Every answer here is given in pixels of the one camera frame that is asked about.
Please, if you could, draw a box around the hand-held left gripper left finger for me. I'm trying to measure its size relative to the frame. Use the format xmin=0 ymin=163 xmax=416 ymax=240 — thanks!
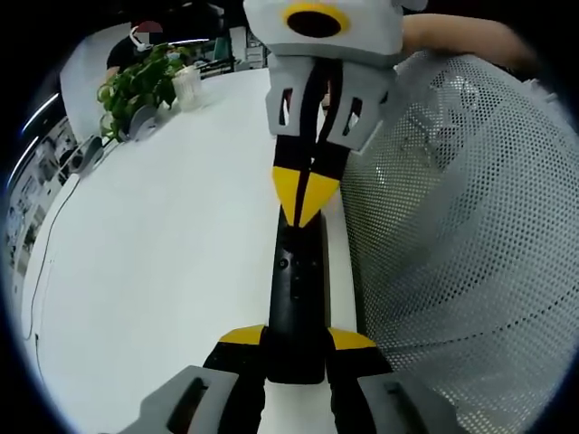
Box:
xmin=103 ymin=324 xmax=268 ymax=434

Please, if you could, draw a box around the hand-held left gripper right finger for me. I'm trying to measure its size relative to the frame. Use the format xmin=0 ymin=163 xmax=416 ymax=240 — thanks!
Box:
xmin=324 ymin=325 xmax=458 ymax=434

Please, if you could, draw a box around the black remote control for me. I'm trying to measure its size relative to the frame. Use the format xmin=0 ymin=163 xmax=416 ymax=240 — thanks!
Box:
xmin=266 ymin=210 xmax=329 ymax=385

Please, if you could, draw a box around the clear glass vase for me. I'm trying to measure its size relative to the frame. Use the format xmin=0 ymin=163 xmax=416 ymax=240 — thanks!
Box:
xmin=173 ymin=66 xmax=203 ymax=112

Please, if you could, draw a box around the green potted plant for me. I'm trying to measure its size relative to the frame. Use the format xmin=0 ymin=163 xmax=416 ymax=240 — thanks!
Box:
xmin=97 ymin=42 xmax=195 ymax=141

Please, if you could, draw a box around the white square pillar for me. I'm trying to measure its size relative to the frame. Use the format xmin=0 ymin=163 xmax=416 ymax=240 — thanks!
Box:
xmin=60 ymin=44 xmax=114 ymax=137

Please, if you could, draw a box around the thin ceiling light strip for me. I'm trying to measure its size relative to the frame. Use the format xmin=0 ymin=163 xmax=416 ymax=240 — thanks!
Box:
xmin=20 ymin=92 xmax=61 ymax=135

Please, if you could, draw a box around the black cable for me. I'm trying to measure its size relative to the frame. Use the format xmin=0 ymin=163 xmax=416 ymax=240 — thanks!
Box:
xmin=24 ymin=174 xmax=81 ymax=379

